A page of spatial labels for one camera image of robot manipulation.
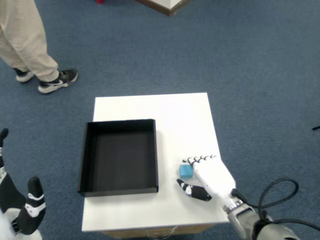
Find white top wooden table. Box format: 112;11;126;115
81;92;235;240

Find black white sneaker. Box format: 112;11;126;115
13;67;35;83
37;68;79;95

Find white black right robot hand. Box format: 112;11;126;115
176;154;244;211

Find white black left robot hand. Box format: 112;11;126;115
0;128;47;240

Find black cable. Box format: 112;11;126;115
231;177;320;232

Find beige trousers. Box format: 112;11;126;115
0;0;60;83

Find blue cube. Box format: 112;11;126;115
179;163;195;179

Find clear glass jar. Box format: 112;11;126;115
146;226;177;240

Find black open box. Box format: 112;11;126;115
77;119;160;198

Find white furniture with brown base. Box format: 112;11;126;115
134;0;193;17

